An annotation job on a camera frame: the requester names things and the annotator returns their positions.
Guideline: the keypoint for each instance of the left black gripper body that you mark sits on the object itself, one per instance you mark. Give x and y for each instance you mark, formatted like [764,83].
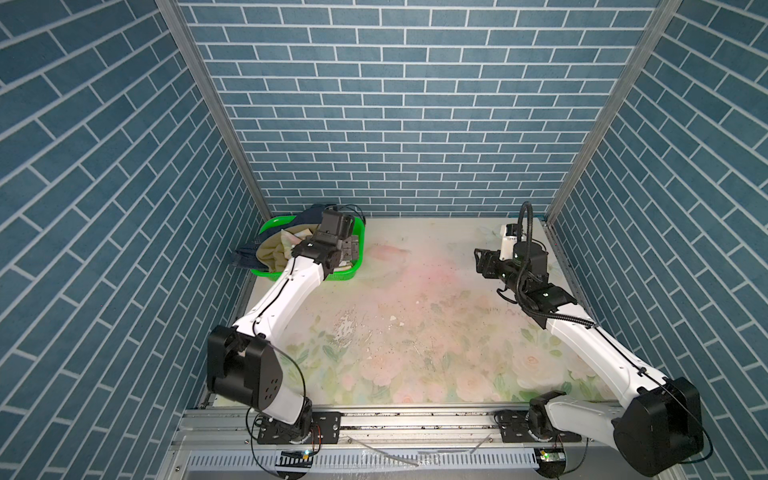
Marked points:
[344,249]

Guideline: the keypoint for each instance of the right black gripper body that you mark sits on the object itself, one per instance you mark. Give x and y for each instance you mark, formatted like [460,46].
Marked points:
[495,267]

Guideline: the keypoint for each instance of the green plastic basket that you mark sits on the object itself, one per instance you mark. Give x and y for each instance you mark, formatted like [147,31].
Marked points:
[345,271]

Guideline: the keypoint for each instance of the floral pastel skirt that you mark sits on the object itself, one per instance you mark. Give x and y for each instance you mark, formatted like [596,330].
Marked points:
[304,243]

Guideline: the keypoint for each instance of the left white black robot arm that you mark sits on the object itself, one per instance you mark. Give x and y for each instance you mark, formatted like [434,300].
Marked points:
[243,360]

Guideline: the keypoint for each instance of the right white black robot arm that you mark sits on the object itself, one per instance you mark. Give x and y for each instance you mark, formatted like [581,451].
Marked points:
[657,422]

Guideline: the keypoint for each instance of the olive khaki skirt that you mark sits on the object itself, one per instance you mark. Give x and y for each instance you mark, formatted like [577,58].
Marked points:
[276,250]

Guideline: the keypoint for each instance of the dark navy skirt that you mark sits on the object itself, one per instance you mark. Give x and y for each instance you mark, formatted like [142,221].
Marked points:
[245,255]

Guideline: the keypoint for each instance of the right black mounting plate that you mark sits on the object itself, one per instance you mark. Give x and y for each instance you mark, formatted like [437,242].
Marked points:
[520,426]

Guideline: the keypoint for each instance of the black mounting plate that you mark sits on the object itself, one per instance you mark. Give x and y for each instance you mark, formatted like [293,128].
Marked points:
[321,427]
[520,426]

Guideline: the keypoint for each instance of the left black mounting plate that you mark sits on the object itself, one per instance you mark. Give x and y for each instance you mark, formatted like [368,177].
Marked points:
[321,427]

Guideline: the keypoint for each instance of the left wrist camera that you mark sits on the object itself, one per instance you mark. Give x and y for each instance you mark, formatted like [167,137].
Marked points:
[336,224]

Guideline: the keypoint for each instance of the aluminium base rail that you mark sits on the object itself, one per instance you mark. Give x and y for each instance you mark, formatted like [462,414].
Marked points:
[442,426]

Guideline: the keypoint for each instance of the white slotted cable duct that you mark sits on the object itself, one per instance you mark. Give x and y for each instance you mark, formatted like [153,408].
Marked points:
[355,460]

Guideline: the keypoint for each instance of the left aluminium corner post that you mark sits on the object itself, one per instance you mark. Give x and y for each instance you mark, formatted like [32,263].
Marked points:
[172,15]

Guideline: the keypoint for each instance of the aluminium corner post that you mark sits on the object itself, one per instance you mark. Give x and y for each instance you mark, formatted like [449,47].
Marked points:
[172,15]
[657,24]

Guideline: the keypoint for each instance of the right aluminium corner post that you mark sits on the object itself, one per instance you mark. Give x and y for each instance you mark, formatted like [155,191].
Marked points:
[657,24]

